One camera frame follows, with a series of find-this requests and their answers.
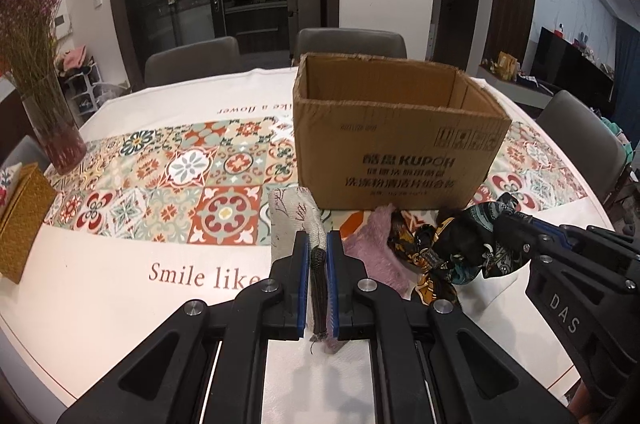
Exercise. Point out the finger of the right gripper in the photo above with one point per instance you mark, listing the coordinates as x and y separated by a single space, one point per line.
514 240
576 239

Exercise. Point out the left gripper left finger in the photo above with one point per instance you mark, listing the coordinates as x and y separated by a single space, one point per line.
203 364

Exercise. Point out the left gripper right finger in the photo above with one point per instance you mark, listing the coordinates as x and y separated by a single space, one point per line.
430 364

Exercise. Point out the black patterned silk scarf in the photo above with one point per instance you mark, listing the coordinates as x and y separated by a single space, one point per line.
457 250

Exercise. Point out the purple microfiber cloth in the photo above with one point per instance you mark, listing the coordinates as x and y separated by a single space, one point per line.
365 239

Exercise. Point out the beige floral fabric pouch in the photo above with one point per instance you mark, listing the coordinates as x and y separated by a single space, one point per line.
300 253

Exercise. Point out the white lens cloth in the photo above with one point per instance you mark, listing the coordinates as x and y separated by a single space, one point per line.
306 383

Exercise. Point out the grey chair right side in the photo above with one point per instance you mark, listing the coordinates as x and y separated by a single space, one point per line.
586 141

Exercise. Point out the grey chair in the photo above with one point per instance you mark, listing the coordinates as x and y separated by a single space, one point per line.
349 41
586 141
194 61

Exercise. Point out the low tv cabinet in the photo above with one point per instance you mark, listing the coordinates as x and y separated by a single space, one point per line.
518 93

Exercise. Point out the patterned tablecloth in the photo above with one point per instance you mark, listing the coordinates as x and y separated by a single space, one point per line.
85 301

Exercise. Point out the brown cardboard box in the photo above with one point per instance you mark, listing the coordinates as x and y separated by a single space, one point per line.
369 131

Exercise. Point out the woven tissue box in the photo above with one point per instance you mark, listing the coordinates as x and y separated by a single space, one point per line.
22 219

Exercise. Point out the grey chair back centre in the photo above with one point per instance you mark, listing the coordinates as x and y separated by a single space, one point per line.
349 41

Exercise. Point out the glass vase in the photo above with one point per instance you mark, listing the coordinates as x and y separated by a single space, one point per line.
54 125

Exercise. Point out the white shoe rack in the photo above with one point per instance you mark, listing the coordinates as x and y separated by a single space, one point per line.
81 82

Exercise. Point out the grey chair back left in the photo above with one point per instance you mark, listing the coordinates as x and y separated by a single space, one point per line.
194 61

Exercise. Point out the dried pink flowers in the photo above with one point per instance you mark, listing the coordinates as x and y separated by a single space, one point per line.
28 42

